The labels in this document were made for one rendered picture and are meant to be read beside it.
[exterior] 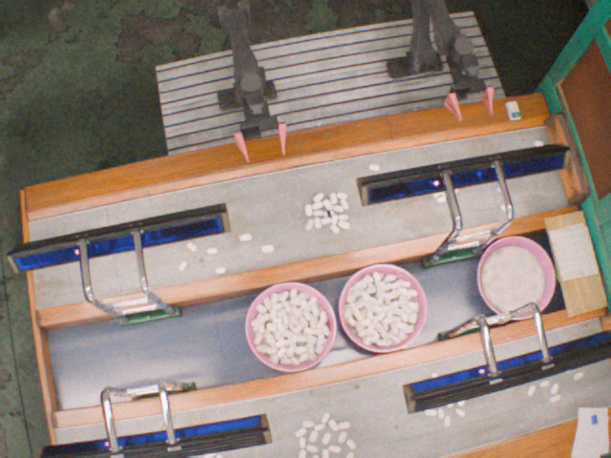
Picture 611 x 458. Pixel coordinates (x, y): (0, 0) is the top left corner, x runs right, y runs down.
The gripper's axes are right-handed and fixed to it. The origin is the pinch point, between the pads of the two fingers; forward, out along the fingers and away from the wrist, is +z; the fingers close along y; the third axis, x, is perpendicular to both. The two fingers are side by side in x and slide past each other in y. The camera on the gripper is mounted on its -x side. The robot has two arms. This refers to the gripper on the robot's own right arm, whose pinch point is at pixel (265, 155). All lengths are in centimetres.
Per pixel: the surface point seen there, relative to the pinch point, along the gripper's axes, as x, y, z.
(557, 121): 22, 97, -1
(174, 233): -0.9, -27.6, 16.1
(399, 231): 33, 37, 21
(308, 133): 31.0, 16.2, -16.0
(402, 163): 33, 43, -1
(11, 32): 109, -110, -138
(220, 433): -4, -26, 69
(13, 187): 108, -112, -53
